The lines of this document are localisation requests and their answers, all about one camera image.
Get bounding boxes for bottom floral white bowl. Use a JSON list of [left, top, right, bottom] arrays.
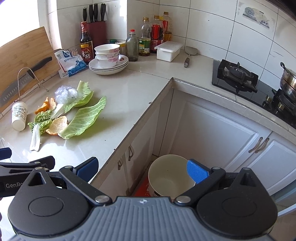
[[97, 55, 119, 68]]

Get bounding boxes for orange peel orange side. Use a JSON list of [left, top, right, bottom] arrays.
[[35, 97, 50, 114]]

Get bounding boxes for printed white paper cup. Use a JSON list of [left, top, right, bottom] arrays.
[[11, 101, 28, 132]]

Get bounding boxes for green label oil bottle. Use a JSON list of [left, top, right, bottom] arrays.
[[138, 17, 152, 56]]

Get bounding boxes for large green cabbage leaf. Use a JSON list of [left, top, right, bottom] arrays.
[[58, 96, 107, 140]]

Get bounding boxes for pale orange peel piece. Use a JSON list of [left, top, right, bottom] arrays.
[[49, 97, 57, 110]]

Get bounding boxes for top floral white bowl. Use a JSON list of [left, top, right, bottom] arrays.
[[94, 44, 120, 54]]

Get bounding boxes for metal spatula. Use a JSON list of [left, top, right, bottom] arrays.
[[184, 46, 198, 68]]

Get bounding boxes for yellow cooking oil bottle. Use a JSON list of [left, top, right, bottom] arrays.
[[162, 11, 173, 42]]

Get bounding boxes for blue white salt bag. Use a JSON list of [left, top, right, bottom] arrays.
[[54, 50, 88, 78]]

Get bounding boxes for black-handled santoku knife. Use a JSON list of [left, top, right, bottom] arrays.
[[0, 56, 52, 107]]

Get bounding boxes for middle floral white bowl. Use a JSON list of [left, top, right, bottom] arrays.
[[95, 51, 120, 60]]

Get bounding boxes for crumpled clear plastic wrap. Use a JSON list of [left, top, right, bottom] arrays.
[[55, 85, 78, 104]]

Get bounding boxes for dark vinegar bottle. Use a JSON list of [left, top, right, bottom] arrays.
[[80, 21, 94, 64]]

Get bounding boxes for lower white plate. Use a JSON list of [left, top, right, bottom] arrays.
[[89, 63, 128, 75]]

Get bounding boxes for white plate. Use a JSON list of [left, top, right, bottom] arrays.
[[89, 54, 128, 71], [89, 63, 128, 75]]

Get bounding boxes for black gas stove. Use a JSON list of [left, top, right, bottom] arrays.
[[212, 59, 295, 128]]

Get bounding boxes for bamboo cutting board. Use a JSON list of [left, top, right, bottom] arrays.
[[1, 27, 60, 111]]

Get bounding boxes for wire cutting board rack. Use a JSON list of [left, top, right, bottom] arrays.
[[15, 67, 49, 102]]

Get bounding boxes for dark red knife block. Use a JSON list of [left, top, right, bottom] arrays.
[[82, 3, 107, 47]]

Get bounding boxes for stainless steel pot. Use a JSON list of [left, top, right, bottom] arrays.
[[280, 62, 296, 103]]

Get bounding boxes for floral white bowl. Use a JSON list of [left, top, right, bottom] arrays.
[[97, 55, 119, 68], [94, 44, 120, 54], [95, 51, 120, 60]]

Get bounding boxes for white lidded plastic box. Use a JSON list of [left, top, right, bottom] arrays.
[[154, 41, 182, 62]]

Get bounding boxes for red label sauce bottle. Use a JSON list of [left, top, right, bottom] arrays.
[[150, 15, 164, 53]]

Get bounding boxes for small yellow lid jar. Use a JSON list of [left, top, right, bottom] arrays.
[[116, 41, 126, 55]]

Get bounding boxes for white trash bin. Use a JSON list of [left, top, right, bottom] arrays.
[[148, 154, 195, 200]]

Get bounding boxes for grey glass bottle red cap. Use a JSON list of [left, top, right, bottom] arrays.
[[126, 29, 139, 62]]

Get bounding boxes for top white plate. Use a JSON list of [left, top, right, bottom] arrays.
[[89, 54, 128, 71]]

